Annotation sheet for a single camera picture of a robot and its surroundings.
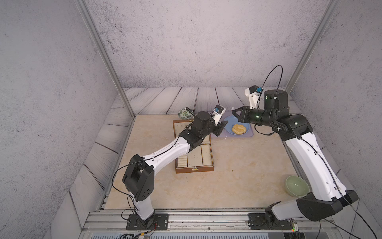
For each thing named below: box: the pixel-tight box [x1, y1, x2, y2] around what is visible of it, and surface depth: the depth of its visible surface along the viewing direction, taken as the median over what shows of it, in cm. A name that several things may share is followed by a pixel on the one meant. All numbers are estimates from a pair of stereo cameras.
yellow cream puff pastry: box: [231, 123, 247, 135], surface depth 109 cm
